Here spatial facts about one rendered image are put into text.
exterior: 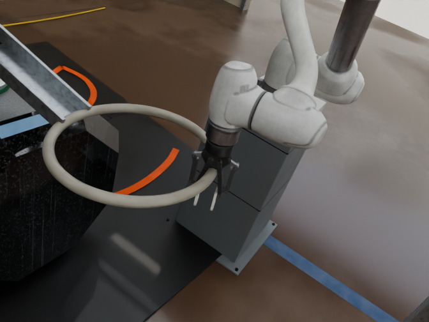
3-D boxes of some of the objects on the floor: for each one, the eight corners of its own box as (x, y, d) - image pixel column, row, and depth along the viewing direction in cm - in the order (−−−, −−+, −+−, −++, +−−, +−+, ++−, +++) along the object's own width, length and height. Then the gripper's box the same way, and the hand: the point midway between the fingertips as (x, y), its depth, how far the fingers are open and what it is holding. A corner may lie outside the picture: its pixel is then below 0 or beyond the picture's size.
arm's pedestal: (210, 182, 256) (251, 69, 209) (277, 225, 241) (337, 115, 195) (161, 221, 218) (198, 94, 172) (237, 276, 203) (299, 153, 157)
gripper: (254, 141, 109) (233, 206, 122) (193, 123, 110) (179, 190, 123) (251, 154, 103) (230, 222, 116) (186, 136, 104) (172, 204, 117)
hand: (205, 197), depth 118 cm, fingers closed on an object, 4 cm apart
